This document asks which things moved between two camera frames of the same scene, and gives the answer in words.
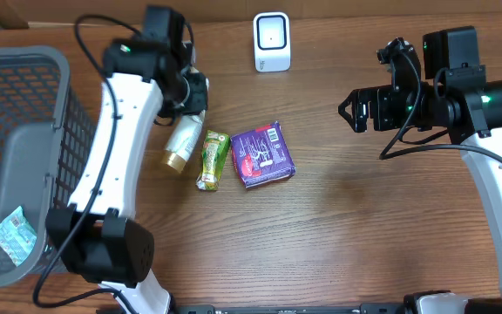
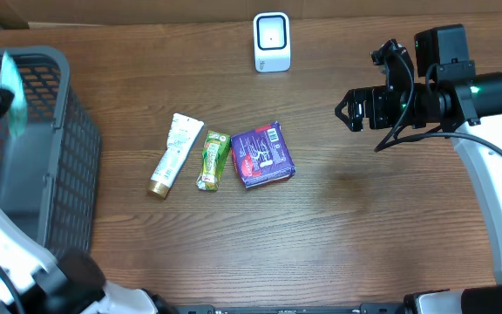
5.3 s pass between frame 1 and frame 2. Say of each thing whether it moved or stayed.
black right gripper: stayed
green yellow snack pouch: stayed
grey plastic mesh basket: stayed
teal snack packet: moved
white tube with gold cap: moved
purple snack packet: stayed
